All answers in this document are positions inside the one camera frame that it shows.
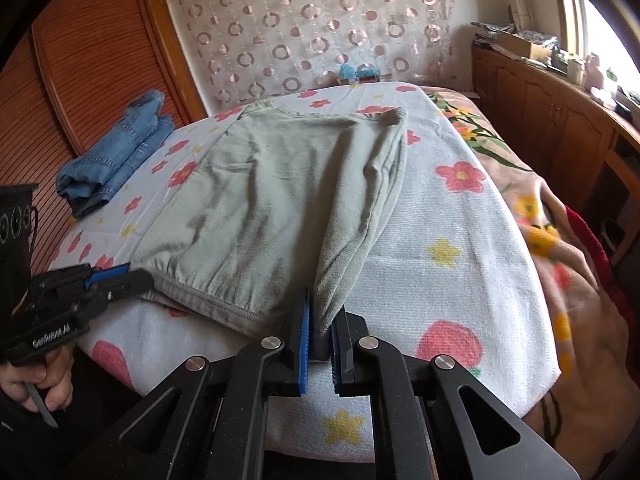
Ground pile of papers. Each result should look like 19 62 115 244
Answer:
470 21 516 46

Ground pink floral blanket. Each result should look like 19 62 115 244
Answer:
420 87 640 480

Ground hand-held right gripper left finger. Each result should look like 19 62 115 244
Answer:
65 287 313 480

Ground red cloth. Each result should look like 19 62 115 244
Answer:
565 205 640 331

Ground wooden slatted wardrobe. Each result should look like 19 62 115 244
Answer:
0 0 208 281

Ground grey-green pants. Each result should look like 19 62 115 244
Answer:
131 100 408 361

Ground blue jeans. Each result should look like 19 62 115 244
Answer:
56 90 176 218

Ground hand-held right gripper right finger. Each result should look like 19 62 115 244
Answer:
331 312 581 480

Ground small printed box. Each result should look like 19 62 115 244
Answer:
337 72 381 86

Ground bed with floral sheet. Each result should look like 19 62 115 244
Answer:
47 81 563 463

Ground wooden cabinet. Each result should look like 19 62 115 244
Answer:
470 42 640 271

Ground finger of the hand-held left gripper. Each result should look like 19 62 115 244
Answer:
82 269 155 311
80 262 133 291

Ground window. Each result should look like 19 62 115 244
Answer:
550 0 640 126

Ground cardboard box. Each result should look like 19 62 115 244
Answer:
492 30 553 61

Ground person's left hand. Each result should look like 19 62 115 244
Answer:
0 345 75 413

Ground circle-patterned sheer curtain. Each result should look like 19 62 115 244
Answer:
167 0 456 111

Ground patterned fabric bundle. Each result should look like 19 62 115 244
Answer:
515 27 558 46

